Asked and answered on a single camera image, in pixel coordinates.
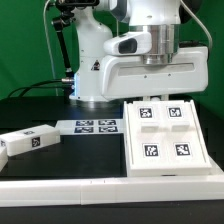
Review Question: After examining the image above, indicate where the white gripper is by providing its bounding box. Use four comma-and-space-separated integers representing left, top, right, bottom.
101, 47, 208, 100

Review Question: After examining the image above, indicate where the white cabinet door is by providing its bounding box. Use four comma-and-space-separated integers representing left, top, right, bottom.
165, 101, 202, 163
132, 104, 164, 164

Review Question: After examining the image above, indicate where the white cabinet body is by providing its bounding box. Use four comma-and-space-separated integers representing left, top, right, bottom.
123, 101, 211, 177

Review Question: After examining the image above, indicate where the white long cabinet top block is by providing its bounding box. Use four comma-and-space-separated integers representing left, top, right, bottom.
0, 125, 60, 156

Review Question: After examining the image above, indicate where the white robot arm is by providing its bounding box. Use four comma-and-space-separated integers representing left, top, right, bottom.
70, 0, 210, 105

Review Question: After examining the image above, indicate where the white block at left edge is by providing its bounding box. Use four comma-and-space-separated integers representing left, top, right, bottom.
0, 147, 8, 172

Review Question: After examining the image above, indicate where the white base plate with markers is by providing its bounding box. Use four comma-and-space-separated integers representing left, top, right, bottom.
56, 119, 124, 135

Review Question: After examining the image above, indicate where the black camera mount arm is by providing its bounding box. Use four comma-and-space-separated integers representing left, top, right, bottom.
51, 0, 100, 78

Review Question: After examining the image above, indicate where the black cable bundle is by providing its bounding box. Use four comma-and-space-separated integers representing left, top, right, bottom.
7, 77, 75, 98

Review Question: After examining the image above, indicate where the grey thin cable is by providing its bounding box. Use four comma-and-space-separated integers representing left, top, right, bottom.
42, 0, 60, 97

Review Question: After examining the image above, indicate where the white L-shaped fence frame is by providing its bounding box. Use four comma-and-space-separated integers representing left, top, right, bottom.
0, 164, 224, 207

